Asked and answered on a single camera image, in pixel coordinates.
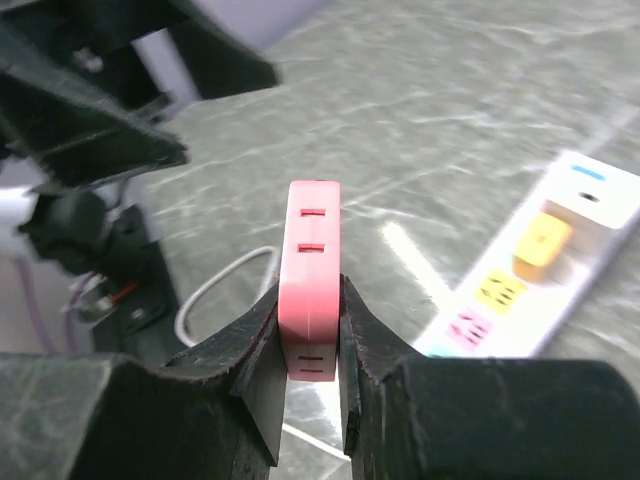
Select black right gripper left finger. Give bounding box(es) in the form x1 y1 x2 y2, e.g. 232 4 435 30
1 289 286 479

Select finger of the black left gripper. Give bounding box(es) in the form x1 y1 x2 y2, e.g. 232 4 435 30
168 0 279 100

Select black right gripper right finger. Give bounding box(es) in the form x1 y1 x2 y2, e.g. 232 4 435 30
338 277 639 479

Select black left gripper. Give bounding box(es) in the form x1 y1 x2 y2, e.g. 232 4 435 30
1 1 187 355

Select pink charger plug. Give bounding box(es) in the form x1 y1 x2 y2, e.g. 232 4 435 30
277 180 341 382

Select white power strip colourful sockets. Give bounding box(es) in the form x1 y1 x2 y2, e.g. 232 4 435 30
414 151 639 358

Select yellow charger plug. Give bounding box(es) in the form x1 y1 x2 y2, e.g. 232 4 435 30
512 212 573 283

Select white usb charger plug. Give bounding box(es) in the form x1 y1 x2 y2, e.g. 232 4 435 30
544 168 639 230

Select white power strip cable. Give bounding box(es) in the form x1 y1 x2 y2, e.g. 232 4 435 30
174 245 280 348

